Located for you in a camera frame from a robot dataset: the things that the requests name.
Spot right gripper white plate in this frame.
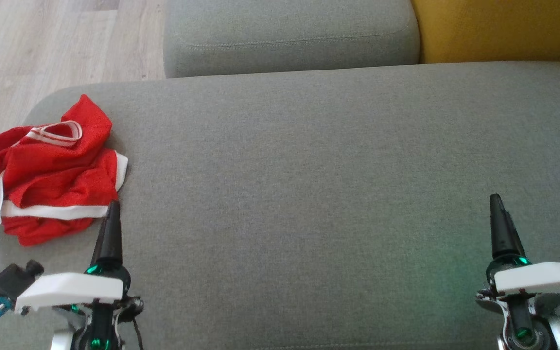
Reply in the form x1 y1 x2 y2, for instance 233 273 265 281
477 193 560 298

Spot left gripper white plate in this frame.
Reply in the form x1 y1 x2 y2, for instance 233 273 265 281
15 201 143 321

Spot red white-hem shorts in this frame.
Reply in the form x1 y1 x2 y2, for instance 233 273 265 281
0 148 129 246

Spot red white striped-trim jersey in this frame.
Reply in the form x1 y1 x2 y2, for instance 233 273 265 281
0 95 113 228

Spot grey sofa seat cushion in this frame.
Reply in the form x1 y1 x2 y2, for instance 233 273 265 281
0 61 560 350

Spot yellow sofa cushion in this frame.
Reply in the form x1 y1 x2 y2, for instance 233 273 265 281
410 0 560 64

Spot grey sofa back cushion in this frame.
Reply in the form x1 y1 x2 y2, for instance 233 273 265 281
163 0 420 78

